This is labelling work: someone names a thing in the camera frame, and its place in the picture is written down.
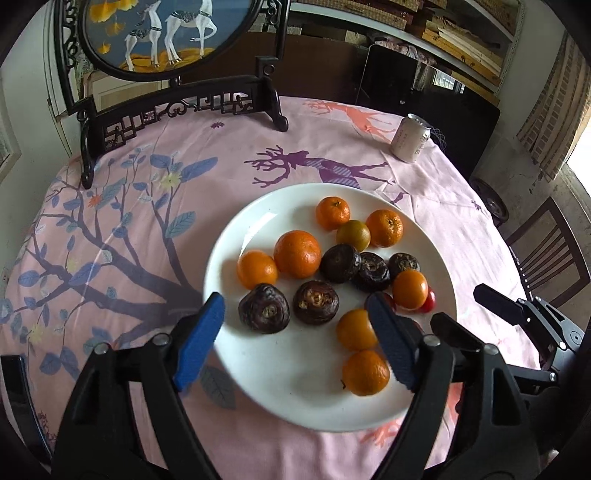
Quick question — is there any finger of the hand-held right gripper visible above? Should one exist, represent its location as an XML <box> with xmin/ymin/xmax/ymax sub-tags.
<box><xmin>430</xmin><ymin>312</ymin><xmax>561</xmax><ymax>394</ymax></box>
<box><xmin>474</xmin><ymin>283</ymin><xmax>588</xmax><ymax>366</ymax></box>

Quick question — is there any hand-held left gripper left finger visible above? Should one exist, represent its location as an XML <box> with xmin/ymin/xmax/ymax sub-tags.
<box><xmin>51</xmin><ymin>292</ymin><xmax>226</xmax><ymax>480</ymax></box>

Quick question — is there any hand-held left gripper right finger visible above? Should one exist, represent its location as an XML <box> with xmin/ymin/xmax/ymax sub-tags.
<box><xmin>367</xmin><ymin>292</ymin><xmax>542</xmax><ymax>480</ymax></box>

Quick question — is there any dark water chestnut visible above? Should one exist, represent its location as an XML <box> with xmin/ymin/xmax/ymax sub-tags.
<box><xmin>238</xmin><ymin>283</ymin><xmax>291</xmax><ymax>334</ymax></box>
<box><xmin>352</xmin><ymin>251</ymin><xmax>391</xmax><ymax>293</ymax></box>
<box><xmin>320</xmin><ymin>244</ymin><xmax>362</xmax><ymax>284</ymax></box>
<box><xmin>388</xmin><ymin>252</ymin><xmax>421</xmax><ymax>280</ymax></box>
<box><xmin>293</xmin><ymin>280</ymin><xmax>340</xmax><ymax>325</ymax></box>

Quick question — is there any white oval plate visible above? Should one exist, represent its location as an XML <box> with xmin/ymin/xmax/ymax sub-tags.
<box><xmin>204</xmin><ymin>183</ymin><xmax>458</xmax><ymax>433</ymax></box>

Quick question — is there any green-tinged orange mandarin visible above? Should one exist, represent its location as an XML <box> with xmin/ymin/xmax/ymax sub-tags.
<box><xmin>335</xmin><ymin>220</ymin><xmax>371</xmax><ymax>252</ymax></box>

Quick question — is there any large orange mandarin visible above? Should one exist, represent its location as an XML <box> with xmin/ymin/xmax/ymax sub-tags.
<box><xmin>273</xmin><ymin>230</ymin><xmax>322</xmax><ymax>279</ymax></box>

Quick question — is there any brown wooden chair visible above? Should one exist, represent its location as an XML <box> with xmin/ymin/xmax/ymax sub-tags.
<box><xmin>505</xmin><ymin>198</ymin><xmax>591</xmax><ymax>310</ymax></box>

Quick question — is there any dark round wheel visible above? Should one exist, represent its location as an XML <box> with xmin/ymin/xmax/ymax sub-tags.
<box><xmin>470</xmin><ymin>178</ymin><xmax>510</xmax><ymax>228</ymax></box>

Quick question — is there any small orange mandarin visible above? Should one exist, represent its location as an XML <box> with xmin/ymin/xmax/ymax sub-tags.
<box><xmin>316</xmin><ymin>196</ymin><xmax>352</xmax><ymax>232</ymax></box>
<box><xmin>366</xmin><ymin>209</ymin><xmax>404</xmax><ymax>248</ymax></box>

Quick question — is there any black cabinet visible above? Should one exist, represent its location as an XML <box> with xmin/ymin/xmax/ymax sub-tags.
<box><xmin>355</xmin><ymin>44</ymin><xmax>502</xmax><ymax>178</ymax></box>

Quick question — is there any white drink can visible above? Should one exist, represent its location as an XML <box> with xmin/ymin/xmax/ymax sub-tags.
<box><xmin>392</xmin><ymin>113</ymin><xmax>432</xmax><ymax>164</ymax></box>

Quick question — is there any black flat device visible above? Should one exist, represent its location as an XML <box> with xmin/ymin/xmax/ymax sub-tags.
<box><xmin>0</xmin><ymin>354</ymin><xmax>52</xmax><ymax>467</ymax></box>

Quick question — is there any pink printed tablecloth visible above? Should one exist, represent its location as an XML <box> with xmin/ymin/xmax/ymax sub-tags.
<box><xmin>0</xmin><ymin>95</ymin><xmax>541</xmax><ymax>472</ymax></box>

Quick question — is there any brick pattern curtain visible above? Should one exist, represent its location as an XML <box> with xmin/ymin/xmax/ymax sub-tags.
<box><xmin>516</xmin><ymin>34</ymin><xmax>591</xmax><ymax>182</ymax></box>

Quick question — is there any beige framed board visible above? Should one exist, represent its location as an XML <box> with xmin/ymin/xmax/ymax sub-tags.
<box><xmin>85</xmin><ymin>71</ymin><xmax>172</xmax><ymax>114</ymax></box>

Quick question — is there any shelf with wooden planks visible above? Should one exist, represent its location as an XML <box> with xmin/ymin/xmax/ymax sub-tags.
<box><xmin>286</xmin><ymin>0</ymin><xmax>527</xmax><ymax>93</ymax></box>

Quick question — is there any dark wooden table screen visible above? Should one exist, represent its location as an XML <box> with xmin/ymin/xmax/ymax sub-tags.
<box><xmin>53</xmin><ymin>0</ymin><xmax>291</xmax><ymax>190</ymax></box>

